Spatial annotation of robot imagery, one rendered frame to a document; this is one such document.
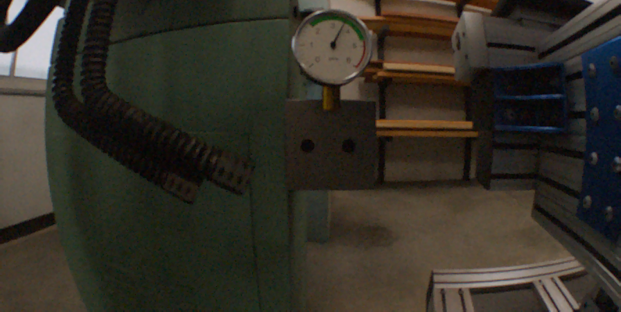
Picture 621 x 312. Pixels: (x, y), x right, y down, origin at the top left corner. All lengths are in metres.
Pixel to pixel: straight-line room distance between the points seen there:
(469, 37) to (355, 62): 0.25
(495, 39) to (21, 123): 1.89
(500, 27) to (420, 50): 2.53
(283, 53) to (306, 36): 0.07
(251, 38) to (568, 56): 0.38
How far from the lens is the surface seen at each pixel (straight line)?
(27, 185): 1.76
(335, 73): 0.21
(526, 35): 0.46
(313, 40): 0.21
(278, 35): 0.28
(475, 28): 0.43
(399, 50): 2.88
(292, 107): 0.23
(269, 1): 0.30
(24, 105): 1.74
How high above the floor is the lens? 0.60
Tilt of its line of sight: 3 degrees down
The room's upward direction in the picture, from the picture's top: straight up
